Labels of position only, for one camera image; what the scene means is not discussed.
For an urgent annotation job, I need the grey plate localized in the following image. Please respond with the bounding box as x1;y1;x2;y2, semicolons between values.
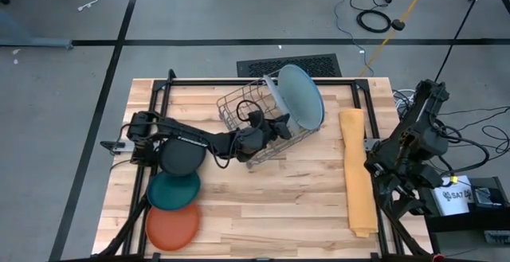
262;74;300;135

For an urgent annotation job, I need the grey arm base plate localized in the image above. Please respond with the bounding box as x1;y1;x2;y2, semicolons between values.
100;138;135;154

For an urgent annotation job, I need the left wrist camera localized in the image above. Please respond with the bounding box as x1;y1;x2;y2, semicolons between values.
247;110;266;127

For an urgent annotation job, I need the black device on box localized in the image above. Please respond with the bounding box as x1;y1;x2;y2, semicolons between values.
468;186;504;208

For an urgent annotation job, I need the black plate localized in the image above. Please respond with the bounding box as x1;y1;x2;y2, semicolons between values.
159;137;207;178

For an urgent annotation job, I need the black metal table frame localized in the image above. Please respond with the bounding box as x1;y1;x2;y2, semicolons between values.
91;68;435;262

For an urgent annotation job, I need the white cable bundle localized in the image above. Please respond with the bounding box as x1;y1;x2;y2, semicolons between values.
392;88;418;114

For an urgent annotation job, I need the orange plate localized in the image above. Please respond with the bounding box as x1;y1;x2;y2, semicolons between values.
145;202;202;252

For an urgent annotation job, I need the teal plate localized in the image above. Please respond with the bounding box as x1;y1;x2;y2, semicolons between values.
146;170;202;212

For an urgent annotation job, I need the coiled black floor cable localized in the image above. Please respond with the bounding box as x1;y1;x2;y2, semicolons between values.
355;9;393;34

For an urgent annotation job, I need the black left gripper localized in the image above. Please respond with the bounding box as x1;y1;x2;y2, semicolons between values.
258;114;292;143

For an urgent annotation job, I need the black equipment box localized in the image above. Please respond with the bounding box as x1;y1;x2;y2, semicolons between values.
420;176;510;255

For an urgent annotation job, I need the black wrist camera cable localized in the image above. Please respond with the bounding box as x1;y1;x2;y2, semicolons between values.
236;100;264;124

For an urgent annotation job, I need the long black floor cable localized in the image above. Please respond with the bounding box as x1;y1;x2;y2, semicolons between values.
433;0;492;84

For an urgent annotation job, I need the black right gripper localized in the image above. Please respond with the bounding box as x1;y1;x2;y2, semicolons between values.
368;144;443;217

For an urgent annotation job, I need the yellow folded towel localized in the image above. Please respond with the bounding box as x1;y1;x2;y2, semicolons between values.
338;108;379;238

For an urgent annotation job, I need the black floor vent grate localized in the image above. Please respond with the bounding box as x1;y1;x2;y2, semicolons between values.
236;53;343;78

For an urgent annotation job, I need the grey wire dish rack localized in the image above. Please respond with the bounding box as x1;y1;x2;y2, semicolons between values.
216;68;324;170

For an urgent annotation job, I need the light blue plate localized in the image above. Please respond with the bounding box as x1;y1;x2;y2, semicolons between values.
277;63;326;131

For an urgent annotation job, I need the grey desk foot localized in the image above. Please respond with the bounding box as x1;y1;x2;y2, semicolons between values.
0;6;75;51

